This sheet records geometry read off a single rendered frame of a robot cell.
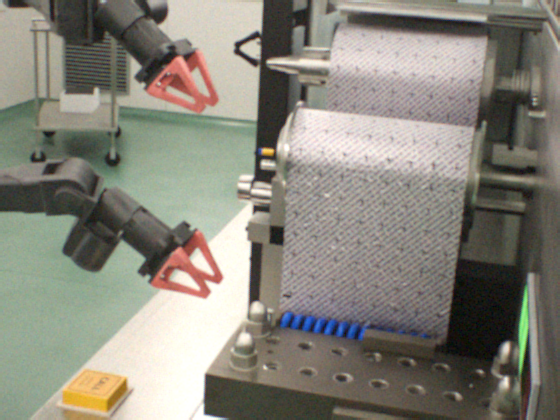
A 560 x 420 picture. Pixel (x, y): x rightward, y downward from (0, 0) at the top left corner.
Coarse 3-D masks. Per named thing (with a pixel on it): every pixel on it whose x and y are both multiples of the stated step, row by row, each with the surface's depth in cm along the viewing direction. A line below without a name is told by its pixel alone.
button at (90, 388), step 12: (84, 372) 124; (96, 372) 125; (72, 384) 121; (84, 384) 121; (96, 384) 121; (108, 384) 122; (120, 384) 122; (72, 396) 119; (84, 396) 119; (96, 396) 118; (108, 396) 119; (120, 396) 122; (96, 408) 119; (108, 408) 119
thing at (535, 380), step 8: (528, 280) 90; (528, 288) 88; (528, 296) 86; (528, 304) 85; (528, 312) 83; (528, 320) 81; (536, 320) 79; (528, 328) 79; (536, 328) 78; (528, 336) 78; (536, 336) 76; (520, 344) 87; (536, 344) 75; (536, 352) 73; (528, 360) 75; (536, 360) 72; (536, 368) 70; (520, 376) 82; (536, 376) 69; (536, 384) 68; (520, 392) 79; (536, 392) 68; (520, 400) 77; (536, 400) 68; (520, 408) 77; (528, 408) 69; (536, 408) 69; (520, 416) 76; (528, 416) 69
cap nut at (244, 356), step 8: (240, 336) 106; (248, 336) 106; (240, 344) 105; (248, 344) 105; (232, 352) 107; (240, 352) 106; (248, 352) 106; (256, 352) 107; (232, 360) 107; (240, 360) 106; (248, 360) 106; (256, 360) 107; (232, 368) 106; (240, 368) 106; (248, 368) 106; (256, 368) 107
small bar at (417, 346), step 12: (372, 336) 113; (384, 336) 114; (396, 336) 114; (408, 336) 114; (372, 348) 114; (384, 348) 113; (396, 348) 113; (408, 348) 112; (420, 348) 112; (432, 348) 112
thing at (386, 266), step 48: (288, 192) 117; (288, 240) 119; (336, 240) 117; (384, 240) 115; (432, 240) 114; (288, 288) 121; (336, 288) 119; (384, 288) 117; (432, 288) 116; (432, 336) 118
